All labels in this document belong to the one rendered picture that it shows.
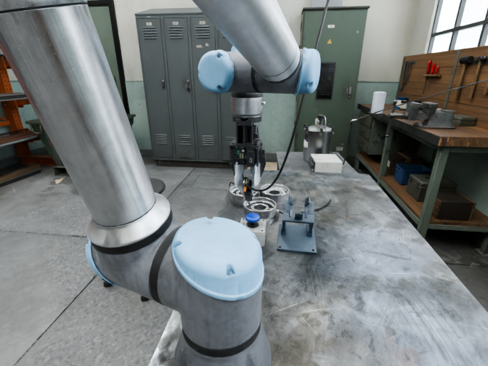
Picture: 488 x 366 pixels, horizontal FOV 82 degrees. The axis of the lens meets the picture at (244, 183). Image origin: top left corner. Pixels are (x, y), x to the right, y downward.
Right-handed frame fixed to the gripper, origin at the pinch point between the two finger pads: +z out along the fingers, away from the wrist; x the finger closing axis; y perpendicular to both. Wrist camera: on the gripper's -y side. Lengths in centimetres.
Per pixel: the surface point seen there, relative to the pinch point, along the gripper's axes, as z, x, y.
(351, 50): -55, 74, -303
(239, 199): 10.3, -5.1, -14.3
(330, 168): 21, 34, -86
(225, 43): -61, -70, -279
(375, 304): 13.0, 29.4, 24.2
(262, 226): 8.5, 4.9, 5.3
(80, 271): 93, -121, -61
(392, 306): 13.0, 32.7, 24.0
